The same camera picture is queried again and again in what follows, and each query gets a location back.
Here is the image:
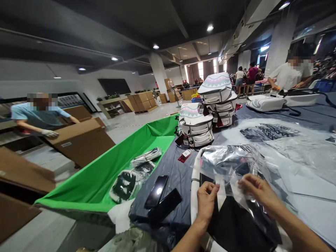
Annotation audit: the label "person's right hand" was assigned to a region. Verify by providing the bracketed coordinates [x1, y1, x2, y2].
[237, 173, 279, 211]

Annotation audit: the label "person's left hand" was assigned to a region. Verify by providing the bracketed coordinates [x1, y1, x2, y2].
[196, 181, 221, 222]

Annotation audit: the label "person's left fingers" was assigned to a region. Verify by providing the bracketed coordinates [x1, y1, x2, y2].
[201, 181, 221, 201]

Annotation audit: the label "person's right fingers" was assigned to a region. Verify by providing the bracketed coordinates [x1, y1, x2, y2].
[237, 173, 264, 195]

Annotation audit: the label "clear plastic bag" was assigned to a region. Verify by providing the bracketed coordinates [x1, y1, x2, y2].
[195, 143, 284, 245]

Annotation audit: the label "red hang tag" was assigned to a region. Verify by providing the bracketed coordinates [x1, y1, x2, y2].
[177, 148, 195, 163]

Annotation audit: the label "grey-blue table cloth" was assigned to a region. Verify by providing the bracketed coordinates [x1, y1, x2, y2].
[128, 98, 336, 252]

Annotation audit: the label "white and black backpack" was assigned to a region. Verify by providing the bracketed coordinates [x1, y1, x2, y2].
[190, 147, 284, 252]

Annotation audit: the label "black smartphone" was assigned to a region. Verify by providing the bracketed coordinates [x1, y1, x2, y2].
[147, 188, 183, 224]
[143, 175, 169, 210]

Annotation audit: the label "white backpack with grey trim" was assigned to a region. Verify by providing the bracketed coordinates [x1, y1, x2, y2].
[206, 92, 238, 112]
[175, 127, 215, 148]
[210, 107, 237, 128]

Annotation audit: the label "pile of clear plastic bags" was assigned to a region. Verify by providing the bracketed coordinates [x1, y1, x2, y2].
[220, 118, 336, 247]

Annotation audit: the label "bagged white black backpack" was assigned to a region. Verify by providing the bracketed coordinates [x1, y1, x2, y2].
[130, 147, 163, 167]
[109, 169, 144, 204]

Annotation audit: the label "white shark-mouth backpack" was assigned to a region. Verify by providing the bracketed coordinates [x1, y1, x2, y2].
[178, 102, 214, 132]
[245, 94, 287, 113]
[197, 72, 234, 104]

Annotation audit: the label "white foam sheet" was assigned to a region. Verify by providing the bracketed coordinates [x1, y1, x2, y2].
[107, 199, 136, 235]

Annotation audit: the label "standing fan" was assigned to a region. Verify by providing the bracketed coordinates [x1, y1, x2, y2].
[168, 83, 182, 109]

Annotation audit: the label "stack of brown cartons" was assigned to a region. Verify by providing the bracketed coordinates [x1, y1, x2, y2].
[127, 90, 159, 114]

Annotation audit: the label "green cloth bin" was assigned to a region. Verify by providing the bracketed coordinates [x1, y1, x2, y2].
[34, 114, 180, 214]

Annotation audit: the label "blue plastic crate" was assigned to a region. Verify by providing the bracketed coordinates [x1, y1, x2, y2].
[312, 78, 336, 93]

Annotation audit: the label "wooden shelf with plants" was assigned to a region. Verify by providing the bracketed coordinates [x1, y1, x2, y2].
[96, 95, 132, 119]

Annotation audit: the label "large brown cardboard box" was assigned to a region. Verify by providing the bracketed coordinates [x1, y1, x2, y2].
[46, 117, 116, 169]

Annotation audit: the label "flat brown cardboard box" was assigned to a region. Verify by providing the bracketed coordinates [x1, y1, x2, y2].
[0, 146, 56, 195]

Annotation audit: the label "brown cardboard sheet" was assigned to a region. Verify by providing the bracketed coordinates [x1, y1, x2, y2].
[0, 193, 42, 245]

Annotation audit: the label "white backpack with black straps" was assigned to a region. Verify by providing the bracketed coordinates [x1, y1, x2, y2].
[278, 88, 329, 107]

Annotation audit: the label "dark wall screen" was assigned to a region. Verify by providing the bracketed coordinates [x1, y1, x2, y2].
[97, 78, 132, 97]

